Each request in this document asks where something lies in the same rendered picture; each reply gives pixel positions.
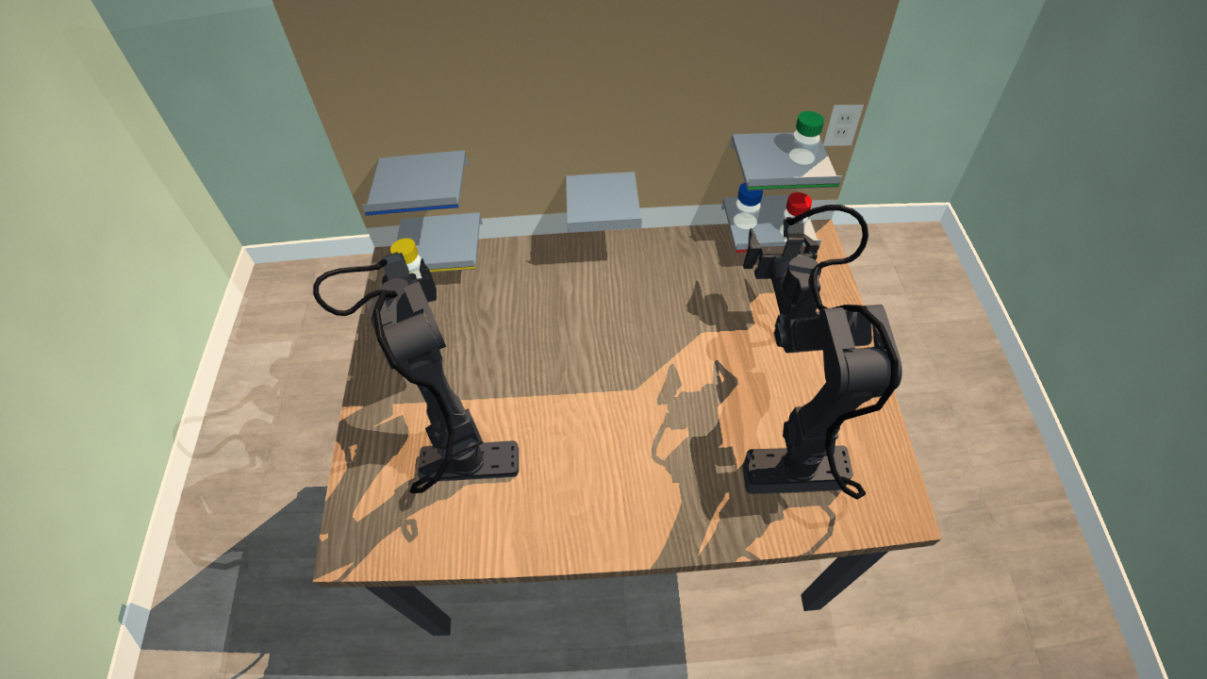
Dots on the clear bottle with yellow cap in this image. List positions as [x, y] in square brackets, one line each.
[410, 253]

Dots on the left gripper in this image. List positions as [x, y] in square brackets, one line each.
[397, 270]

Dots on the clear bottle with green cap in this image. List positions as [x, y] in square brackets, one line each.
[806, 138]

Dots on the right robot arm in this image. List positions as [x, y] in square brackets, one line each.
[846, 372]

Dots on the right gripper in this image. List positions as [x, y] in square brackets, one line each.
[774, 260]

